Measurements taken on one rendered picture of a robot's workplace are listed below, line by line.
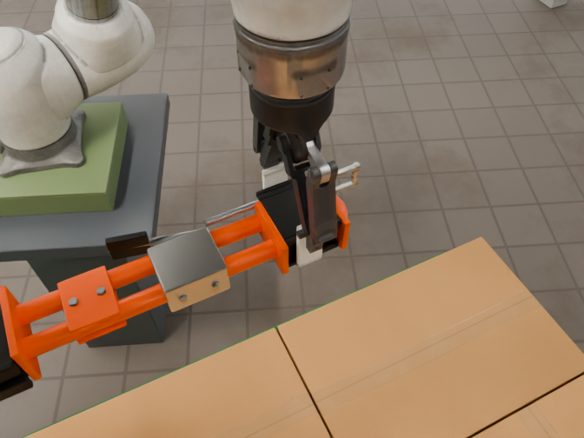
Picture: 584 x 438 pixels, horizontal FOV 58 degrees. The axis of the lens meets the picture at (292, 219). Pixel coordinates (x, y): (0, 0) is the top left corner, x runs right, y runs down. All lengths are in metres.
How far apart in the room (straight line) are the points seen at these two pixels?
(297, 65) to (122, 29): 0.81
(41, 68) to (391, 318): 0.92
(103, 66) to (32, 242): 0.40
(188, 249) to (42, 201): 0.72
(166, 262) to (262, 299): 1.36
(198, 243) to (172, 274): 0.04
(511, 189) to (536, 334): 1.12
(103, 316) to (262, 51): 0.30
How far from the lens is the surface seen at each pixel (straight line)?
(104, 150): 1.29
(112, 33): 1.18
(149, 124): 1.43
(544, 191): 2.45
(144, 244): 0.61
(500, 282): 1.41
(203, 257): 0.57
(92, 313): 0.57
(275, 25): 0.39
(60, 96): 1.21
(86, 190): 1.22
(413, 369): 1.25
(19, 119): 1.20
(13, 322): 0.58
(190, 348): 1.86
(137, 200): 1.25
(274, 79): 0.42
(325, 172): 0.46
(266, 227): 0.59
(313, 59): 0.41
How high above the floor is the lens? 1.67
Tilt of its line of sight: 52 degrees down
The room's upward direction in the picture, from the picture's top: straight up
